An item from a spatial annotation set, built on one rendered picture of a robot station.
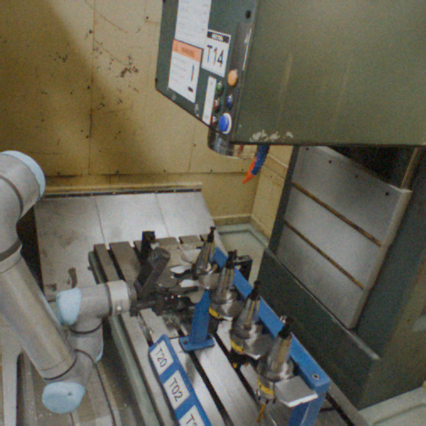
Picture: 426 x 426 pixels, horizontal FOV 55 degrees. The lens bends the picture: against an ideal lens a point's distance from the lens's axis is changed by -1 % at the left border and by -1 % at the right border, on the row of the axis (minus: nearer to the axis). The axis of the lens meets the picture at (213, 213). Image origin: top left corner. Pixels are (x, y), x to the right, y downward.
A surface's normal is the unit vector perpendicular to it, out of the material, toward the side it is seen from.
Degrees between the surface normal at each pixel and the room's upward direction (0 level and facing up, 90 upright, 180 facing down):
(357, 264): 90
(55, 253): 24
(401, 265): 90
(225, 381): 0
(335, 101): 90
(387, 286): 90
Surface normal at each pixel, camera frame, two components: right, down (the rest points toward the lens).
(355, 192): -0.89, 0.07
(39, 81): 0.43, 0.46
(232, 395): 0.15, -0.89
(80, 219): 0.33, -0.62
